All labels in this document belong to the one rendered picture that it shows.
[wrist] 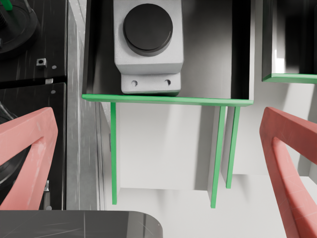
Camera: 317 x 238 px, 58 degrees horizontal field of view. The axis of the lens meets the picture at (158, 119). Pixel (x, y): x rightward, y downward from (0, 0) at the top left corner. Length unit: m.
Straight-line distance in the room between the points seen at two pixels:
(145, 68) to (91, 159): 0.30
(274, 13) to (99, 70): 0.15
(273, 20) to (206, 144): 0.19
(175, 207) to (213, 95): 0.33
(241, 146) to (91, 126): 0.24
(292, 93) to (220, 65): 0.19
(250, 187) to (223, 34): 0.38
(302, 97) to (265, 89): 0.05
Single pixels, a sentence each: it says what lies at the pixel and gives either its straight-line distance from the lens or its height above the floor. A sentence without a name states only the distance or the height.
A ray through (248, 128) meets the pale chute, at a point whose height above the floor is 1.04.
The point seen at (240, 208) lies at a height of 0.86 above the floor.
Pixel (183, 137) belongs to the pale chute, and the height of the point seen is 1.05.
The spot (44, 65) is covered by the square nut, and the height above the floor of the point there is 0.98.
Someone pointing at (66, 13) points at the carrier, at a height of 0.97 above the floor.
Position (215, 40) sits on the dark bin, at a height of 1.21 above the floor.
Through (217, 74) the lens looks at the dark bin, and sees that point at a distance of 0.25.
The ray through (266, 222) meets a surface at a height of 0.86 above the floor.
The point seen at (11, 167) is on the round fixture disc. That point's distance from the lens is 0.47.
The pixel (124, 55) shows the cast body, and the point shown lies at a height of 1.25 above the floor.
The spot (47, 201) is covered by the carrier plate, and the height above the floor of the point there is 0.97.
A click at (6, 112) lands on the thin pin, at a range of 0.46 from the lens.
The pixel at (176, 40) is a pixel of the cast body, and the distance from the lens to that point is 0.18.
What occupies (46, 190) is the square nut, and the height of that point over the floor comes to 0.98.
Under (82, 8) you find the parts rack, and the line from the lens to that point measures 0.31.
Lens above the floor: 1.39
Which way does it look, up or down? 62 degrees down
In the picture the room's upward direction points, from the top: 1 degrees clockwise
